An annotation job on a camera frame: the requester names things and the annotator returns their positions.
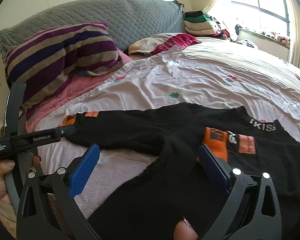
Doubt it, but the cream curtain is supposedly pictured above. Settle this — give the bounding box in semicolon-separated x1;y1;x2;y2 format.
287;0;300;70

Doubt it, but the white strawberry print quilt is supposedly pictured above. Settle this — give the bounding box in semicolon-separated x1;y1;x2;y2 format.
27;36;300;218

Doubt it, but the pile of folded clothes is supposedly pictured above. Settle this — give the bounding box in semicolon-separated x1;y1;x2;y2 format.
184;10;231;40

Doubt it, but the black garment with orange patches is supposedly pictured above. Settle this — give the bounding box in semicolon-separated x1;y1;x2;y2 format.
57;102;300;240

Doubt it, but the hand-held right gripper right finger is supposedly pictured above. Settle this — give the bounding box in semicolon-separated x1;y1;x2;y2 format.
197;145;283;240

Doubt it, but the cream pillow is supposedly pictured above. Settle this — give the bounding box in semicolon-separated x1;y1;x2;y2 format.
127;36;171;56

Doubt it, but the pink blanket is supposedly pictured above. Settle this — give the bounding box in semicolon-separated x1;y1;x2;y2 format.
25;52;133;128

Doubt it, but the person's right hand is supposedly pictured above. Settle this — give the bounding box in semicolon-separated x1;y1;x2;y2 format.
174;219;200;240

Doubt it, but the window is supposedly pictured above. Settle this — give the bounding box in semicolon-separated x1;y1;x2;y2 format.
230;0;291;38

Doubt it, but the white window ledge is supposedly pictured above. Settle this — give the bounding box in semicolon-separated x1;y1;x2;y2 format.
238;28;290;62

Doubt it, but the purple striped pillow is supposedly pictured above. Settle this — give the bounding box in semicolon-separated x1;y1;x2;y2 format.
5;22;123;108

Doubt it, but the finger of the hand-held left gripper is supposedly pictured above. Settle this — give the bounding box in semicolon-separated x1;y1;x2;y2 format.
55;124;76;141

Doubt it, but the red crinkled cloth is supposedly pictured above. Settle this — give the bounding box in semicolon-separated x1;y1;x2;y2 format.
152;33;203;55

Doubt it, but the grey quilted cushion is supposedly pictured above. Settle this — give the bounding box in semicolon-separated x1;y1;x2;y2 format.
0;0;186;63

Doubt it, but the colourful clothes heap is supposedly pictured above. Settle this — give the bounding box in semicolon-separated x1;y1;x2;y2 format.
235;24;290;48

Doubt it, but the person's left hand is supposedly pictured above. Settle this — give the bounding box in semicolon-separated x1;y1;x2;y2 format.
0;156;42;205

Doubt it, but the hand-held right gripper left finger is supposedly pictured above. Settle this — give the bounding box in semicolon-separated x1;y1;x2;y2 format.
16;144;102;240

